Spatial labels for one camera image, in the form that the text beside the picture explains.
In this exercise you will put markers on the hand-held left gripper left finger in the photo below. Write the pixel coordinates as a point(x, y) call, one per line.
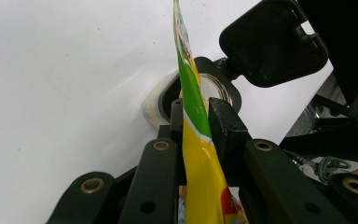
point(158, 180)

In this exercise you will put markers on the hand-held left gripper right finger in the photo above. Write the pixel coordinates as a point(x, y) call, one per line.
point(261, 180)

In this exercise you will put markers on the yellow green spout pouch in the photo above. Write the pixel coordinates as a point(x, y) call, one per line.
point(199, 161)

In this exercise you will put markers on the clear jar with black lid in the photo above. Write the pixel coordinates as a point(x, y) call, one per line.
point(270, 46)

